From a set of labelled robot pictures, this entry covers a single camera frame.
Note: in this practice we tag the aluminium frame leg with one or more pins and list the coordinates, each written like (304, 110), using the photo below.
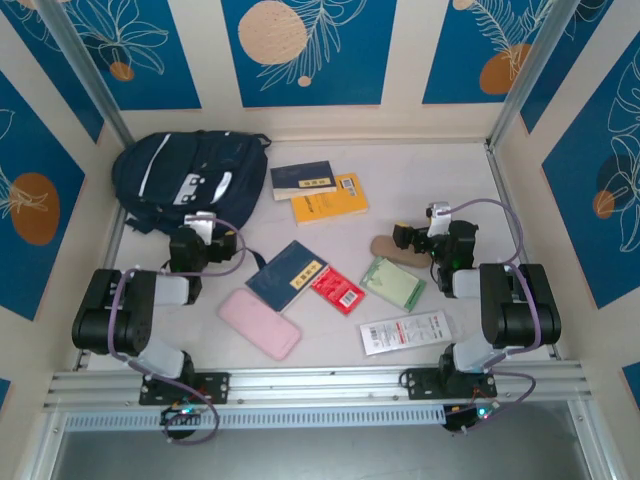
(595, 450)
(42, 450)

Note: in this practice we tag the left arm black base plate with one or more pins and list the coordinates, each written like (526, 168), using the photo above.
(220, 387)

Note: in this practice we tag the pale green notebook packet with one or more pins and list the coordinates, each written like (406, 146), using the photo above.
(395, 285)

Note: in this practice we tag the clear white stationery packet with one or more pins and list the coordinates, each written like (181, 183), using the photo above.
(405, 332)

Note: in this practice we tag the aluminium corner post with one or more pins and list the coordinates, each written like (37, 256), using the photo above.
(530, 65)
(90, 65)

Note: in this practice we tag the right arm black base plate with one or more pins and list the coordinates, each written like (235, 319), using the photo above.
(417, 385)

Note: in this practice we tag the small circuit board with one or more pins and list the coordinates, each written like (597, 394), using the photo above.
(470, 417)
(182, 414)

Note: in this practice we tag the navy blue backpack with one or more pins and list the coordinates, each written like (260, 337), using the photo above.
(200, 160)

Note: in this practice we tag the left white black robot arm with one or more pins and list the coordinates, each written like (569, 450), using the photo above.
(110, 320)

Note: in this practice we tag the red plastic packet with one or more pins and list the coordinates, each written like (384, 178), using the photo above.
(340, 292)

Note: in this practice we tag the blue fern print wall panel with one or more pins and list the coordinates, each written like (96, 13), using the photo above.
(450, 50)

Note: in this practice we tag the tan oval case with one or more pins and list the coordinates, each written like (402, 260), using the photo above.
(390, 250)

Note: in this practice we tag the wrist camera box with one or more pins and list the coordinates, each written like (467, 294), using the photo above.
(200, 225)
(439, 217)

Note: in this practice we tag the aluminium front rail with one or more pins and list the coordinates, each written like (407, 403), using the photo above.
(320, 387)

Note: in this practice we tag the blue panel with beige circle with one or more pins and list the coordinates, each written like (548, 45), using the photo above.
(350, 75)

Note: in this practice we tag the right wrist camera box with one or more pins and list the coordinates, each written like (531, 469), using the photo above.
(439, 217)

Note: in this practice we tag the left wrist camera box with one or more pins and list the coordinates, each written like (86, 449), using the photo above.
(200, 225)

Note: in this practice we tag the pink pencil case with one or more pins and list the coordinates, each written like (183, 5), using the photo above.
(260, 325)

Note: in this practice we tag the blue leaf print wall panel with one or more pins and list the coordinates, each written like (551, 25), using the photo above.
(150, 75)
(575, 225)
(45, 65)
(565, 65)
(30, 280)

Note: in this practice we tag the yellow paperback book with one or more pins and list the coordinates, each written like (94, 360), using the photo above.
(330, 207)

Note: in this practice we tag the navy book small yellow label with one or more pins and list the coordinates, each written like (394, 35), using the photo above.
(300, 175)

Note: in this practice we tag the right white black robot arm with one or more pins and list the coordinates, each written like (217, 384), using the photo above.
(525, 320)

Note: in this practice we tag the navy book long yellow label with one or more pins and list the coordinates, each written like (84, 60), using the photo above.
(280, 280)

